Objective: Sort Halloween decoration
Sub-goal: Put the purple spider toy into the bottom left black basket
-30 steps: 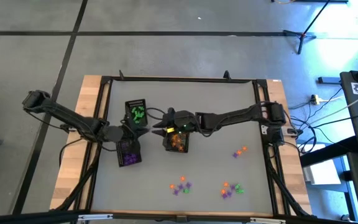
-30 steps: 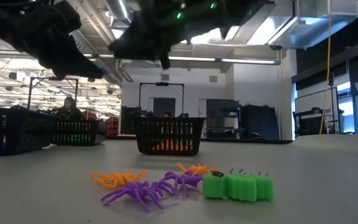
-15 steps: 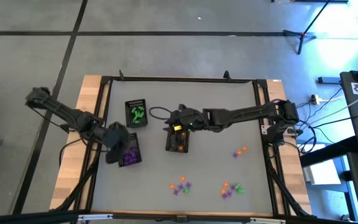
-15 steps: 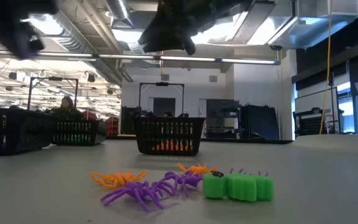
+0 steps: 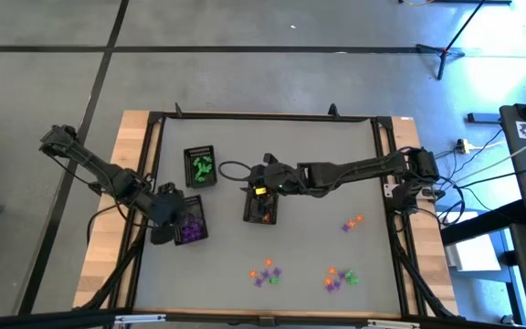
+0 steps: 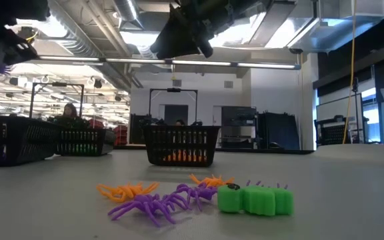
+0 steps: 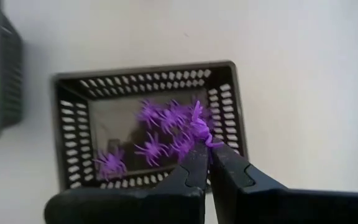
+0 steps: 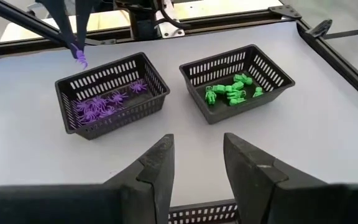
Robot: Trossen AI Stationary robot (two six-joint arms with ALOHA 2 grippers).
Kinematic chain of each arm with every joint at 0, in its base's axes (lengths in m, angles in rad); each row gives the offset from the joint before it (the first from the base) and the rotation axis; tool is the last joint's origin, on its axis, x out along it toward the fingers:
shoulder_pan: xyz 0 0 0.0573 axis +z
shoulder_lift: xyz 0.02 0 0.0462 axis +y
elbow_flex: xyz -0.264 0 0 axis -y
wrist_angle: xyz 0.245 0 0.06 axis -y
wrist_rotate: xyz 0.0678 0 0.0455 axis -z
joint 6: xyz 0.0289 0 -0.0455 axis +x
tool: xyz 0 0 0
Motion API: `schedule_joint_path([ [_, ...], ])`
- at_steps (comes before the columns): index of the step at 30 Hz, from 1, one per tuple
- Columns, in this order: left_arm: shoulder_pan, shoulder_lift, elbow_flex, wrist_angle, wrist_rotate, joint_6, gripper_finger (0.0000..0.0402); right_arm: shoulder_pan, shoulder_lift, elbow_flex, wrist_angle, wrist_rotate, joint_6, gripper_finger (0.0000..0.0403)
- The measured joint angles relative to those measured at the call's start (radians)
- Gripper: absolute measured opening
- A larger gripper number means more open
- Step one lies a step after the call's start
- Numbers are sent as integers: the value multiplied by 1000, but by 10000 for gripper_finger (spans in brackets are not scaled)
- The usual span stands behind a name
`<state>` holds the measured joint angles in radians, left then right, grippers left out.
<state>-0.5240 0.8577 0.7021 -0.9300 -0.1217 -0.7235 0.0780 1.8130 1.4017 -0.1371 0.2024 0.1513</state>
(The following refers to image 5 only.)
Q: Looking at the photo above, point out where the black plastic slotted basket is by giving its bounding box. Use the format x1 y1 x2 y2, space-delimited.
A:
243 185 279 226
174 195 209 247
183 144 218 189

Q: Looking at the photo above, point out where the white floor box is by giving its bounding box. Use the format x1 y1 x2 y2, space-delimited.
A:
444 231 505 271

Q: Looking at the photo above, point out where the black cart leg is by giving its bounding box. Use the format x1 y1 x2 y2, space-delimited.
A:
439 199 526 247

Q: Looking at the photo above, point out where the black tripod stand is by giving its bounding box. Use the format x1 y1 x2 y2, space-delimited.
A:
416 0 513 82

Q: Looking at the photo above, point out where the dark metal foot bar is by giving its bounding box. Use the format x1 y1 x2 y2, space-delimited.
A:
466 111 502 124

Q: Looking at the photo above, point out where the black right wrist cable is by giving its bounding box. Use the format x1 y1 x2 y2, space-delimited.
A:
217 160 254 184

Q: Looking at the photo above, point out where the black aluminium rig frame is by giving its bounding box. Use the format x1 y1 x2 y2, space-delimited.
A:
0 102 526 329

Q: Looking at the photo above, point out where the silver aluminium bracket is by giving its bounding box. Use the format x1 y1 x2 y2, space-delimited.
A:
114 313 167 325
366 319 422 329

